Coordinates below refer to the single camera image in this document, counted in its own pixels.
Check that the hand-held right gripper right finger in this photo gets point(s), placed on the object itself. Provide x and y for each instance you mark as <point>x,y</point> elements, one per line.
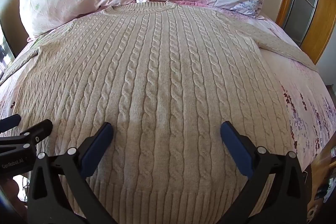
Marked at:
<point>236,146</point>

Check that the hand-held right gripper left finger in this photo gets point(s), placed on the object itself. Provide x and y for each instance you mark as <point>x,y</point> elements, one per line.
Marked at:
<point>95,146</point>

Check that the pink floral bed sheet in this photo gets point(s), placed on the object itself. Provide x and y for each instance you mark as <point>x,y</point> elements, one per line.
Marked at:
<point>302,98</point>

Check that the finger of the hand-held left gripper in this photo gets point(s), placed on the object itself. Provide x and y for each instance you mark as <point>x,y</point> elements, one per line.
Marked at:
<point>39,129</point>
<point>10,120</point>

